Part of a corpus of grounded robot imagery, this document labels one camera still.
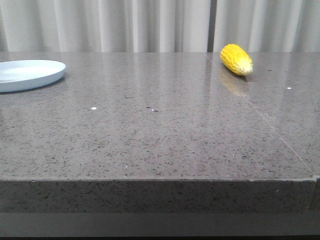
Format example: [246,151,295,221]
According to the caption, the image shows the yellow corn cob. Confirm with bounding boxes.
[220,43,253,76]

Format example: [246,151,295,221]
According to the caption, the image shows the grey pleated curtain left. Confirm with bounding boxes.
[0,0,216,53]

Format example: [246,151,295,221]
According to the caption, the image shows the grey pleated curtain right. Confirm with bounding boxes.
[213,0,320,53]

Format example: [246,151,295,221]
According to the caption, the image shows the grey pleated curtain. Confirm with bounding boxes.
[213,0,320,53]
[0,0,216,53]

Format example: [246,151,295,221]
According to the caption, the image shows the light blue round plate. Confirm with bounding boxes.
[0,60,66,93]

